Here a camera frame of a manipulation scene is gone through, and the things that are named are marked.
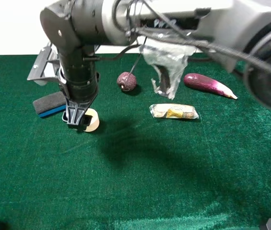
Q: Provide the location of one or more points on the clear plastic wrap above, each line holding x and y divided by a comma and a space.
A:
169, 62

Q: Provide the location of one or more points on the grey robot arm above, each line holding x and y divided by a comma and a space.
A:
226, 30

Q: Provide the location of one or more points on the dark red round fruit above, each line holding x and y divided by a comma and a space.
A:
126, 81

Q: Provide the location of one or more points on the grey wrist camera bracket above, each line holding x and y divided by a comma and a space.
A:
46, 66

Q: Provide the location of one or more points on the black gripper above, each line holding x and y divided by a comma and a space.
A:
81, 85

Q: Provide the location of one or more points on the purple eggplant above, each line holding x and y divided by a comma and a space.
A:
204, 83

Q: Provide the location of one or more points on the grey and blue board eraser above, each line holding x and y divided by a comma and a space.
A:
50, 104

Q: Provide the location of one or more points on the green felt table cloth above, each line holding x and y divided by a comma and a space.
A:
134, 172

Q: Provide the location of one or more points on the wrapped snack packet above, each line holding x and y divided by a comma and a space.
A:
173, 111

